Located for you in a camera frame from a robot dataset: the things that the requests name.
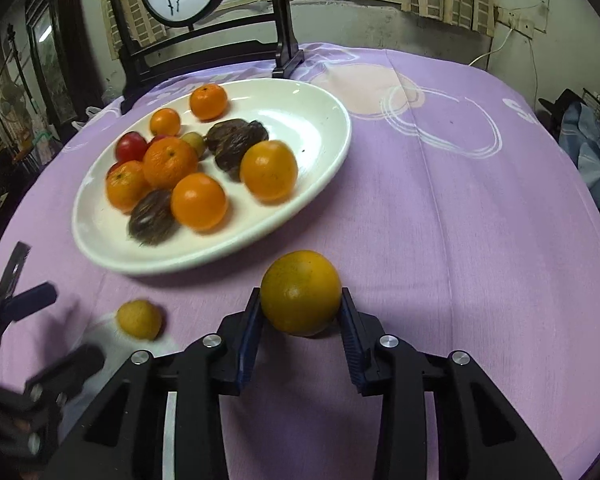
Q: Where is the wall power outlet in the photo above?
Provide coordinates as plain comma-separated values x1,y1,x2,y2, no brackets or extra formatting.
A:
495,7,548,36

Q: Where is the smooth oval orange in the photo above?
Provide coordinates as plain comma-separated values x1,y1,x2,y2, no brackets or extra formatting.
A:
239,140,299,204

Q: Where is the white plastic bag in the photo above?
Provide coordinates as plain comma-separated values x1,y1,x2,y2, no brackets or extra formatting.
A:
72,105,111,131

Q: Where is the purple tablecloth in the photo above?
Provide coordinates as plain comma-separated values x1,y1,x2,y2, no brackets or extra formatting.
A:
0,42,600,480

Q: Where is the black smartphone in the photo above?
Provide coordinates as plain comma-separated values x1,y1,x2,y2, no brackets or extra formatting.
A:
0,241,32,301

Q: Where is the greenish yellow orange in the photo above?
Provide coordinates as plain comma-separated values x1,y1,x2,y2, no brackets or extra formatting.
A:
260,250,343,337

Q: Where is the blue cloth pile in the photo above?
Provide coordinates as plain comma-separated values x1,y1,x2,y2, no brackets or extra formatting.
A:
540,90,600,211

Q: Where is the white power cable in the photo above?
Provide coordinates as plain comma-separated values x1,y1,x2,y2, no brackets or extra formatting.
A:
467,25,513,68

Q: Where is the dark wooden framed door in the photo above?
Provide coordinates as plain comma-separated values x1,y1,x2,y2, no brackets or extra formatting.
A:
25,0,106,126

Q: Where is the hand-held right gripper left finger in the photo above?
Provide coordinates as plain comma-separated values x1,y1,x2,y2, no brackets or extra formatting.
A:
39,287,262,480

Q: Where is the small yellow-green fruit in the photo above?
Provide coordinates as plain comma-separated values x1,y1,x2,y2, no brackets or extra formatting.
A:
116,300,163,341
180,131,206,158

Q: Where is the white oval plate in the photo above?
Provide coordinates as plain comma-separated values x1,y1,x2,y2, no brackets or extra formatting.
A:
71,77,352,276

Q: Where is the small mandarin orange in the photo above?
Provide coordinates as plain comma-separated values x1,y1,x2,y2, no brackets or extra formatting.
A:
105,160,152,213
189,83,229,121

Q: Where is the smooth round orange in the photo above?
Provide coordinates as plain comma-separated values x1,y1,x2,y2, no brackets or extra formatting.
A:
149,108,182,137
170,172,229,232

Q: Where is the large rough-skinned orange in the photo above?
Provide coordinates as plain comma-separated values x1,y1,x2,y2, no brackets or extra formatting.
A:
142,136,199,191

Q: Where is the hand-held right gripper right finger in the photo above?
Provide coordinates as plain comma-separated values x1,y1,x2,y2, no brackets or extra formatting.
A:
341,287,563,480

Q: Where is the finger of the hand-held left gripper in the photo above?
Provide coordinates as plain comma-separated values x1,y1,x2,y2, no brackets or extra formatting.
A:
24,343,106,403
0,282,58,348

